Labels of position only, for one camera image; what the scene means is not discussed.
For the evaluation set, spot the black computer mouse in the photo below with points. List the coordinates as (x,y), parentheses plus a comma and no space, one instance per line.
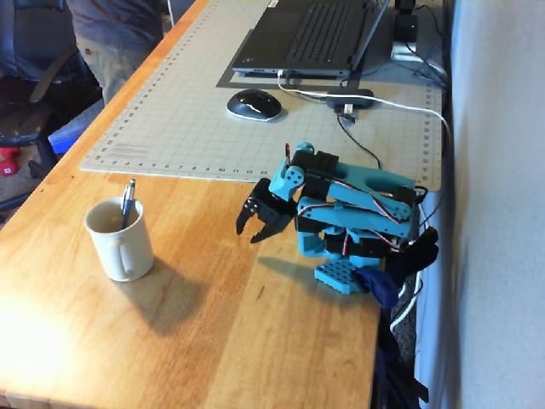
(255,104)

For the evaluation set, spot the blue ballpoint pen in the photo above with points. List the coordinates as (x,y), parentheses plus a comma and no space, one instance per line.
(126,209)

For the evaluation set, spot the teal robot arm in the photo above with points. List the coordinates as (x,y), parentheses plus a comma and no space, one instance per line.
(353,172)

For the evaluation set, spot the grey gridded cutting mat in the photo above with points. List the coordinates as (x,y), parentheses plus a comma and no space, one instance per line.
(179,128)

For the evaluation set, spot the red dumbbell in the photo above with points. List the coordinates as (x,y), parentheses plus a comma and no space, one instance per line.
(8,164)

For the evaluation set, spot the black usb hub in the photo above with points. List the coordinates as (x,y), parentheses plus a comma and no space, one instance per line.
(351,97)

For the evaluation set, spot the black office chair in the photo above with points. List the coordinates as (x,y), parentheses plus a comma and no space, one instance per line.
(25,123)

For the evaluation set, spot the person in khaki trousers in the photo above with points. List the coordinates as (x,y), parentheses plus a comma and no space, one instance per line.
(119,51)

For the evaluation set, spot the black device on silver base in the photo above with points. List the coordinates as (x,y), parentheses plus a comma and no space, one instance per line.
(404,30)

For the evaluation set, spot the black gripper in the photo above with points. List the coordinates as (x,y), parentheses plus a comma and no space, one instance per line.
(272,216)

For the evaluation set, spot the white ceramic mug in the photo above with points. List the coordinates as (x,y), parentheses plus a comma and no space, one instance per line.
(140,251)

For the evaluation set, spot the dark grey laptop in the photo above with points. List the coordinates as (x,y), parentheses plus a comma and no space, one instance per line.
(323,25)

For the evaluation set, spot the dark blue table clamp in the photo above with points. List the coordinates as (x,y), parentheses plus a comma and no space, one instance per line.
(379,285)

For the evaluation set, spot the blue grey storage bin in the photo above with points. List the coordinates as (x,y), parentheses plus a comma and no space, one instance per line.
(68,140)

